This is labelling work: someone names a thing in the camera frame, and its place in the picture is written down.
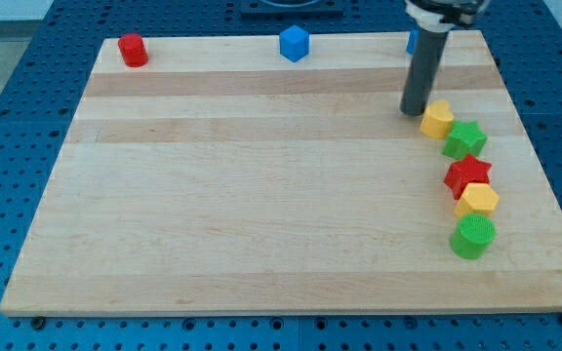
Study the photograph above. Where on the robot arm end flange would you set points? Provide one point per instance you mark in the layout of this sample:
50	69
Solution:
440	16

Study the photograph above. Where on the yellow heart block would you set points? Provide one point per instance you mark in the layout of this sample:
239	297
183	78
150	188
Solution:
437	119

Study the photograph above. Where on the wooden board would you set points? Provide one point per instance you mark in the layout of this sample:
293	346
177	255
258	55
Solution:
223	179

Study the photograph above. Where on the blue cube block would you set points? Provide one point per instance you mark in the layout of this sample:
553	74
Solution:
294	43

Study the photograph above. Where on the green star block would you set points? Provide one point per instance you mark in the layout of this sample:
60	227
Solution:
463	139

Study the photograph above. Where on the red star block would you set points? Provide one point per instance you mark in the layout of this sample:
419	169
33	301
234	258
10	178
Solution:
469	169

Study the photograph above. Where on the blue block behind rod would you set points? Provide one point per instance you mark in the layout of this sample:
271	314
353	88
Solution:
412	41

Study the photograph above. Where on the red cylinder block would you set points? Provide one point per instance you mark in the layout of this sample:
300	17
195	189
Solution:
132	50

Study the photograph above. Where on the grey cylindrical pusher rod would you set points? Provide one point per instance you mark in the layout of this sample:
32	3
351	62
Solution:
422	72

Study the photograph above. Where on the yellow hexagon block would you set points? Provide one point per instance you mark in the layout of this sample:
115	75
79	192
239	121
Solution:
477	198

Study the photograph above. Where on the green cylinder block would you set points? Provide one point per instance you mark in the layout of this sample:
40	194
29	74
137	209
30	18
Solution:
473	234

